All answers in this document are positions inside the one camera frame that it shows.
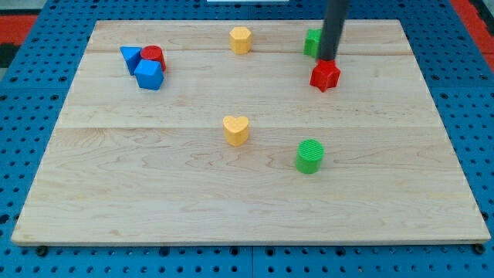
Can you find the green block behind rod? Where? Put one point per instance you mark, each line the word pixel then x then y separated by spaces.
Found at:
pixel 312 42

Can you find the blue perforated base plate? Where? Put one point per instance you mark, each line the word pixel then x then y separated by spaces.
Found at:
pixel 453 49

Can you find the yellow hexagon block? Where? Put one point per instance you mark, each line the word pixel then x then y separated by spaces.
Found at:
pixel 240 40

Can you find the red cylinder block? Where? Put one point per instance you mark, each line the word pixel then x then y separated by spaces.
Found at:
pixel 154 53

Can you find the yellow heart block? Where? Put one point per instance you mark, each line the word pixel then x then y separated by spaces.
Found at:
pixel 236 130

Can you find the red star block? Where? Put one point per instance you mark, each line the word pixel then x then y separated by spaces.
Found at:
pixel 325 75

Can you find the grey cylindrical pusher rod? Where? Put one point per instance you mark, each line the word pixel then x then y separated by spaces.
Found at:
pixel 333 22

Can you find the light wooden board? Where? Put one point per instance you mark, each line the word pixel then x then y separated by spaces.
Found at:
pixel 127 166

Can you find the green cylinder block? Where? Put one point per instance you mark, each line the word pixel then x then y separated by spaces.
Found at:
pixel 309 156

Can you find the blue pentagon block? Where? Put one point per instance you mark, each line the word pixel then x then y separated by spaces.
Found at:
pixel 149 74

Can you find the blue triangle block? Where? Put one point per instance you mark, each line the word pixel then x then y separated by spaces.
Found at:
pixel 131 56

